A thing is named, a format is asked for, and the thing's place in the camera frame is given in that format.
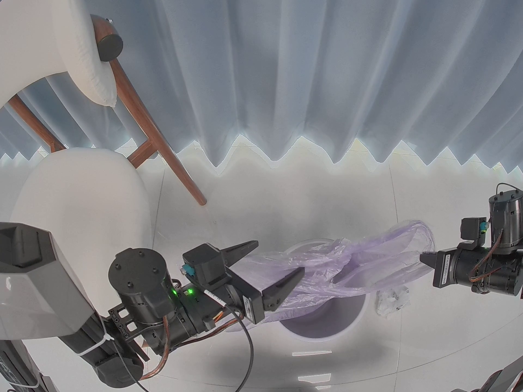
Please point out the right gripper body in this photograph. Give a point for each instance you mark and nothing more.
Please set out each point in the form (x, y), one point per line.
(459, 268)

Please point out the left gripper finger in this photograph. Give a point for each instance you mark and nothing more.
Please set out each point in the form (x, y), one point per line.
(280, 292)
(237, 254)

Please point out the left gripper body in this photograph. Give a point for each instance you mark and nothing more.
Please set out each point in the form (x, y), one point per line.
(245, 296)

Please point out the purple plastic bag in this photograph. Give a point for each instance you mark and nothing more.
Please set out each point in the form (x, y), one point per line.
(367, 255)

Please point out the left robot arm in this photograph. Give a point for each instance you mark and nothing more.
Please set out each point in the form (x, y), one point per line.
(41, 276)

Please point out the white trash bin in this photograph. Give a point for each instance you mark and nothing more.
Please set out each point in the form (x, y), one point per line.
(359, 315)

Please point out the crumpled clear plastic wrapper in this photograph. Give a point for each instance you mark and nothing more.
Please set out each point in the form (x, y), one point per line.
(388, 300)

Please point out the white cushioned wooden chair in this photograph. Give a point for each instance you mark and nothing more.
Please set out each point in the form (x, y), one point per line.
(81, 194)

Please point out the pale blue curtain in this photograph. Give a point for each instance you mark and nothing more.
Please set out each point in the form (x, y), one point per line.
(327, 55)

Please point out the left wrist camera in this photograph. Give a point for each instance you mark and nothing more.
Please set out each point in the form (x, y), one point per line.
(204, 264)

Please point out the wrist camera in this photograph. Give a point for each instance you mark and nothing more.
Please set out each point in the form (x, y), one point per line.
(204, 264)
(470, 229)

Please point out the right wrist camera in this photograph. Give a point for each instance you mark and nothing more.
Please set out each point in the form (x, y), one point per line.
(470, 229)

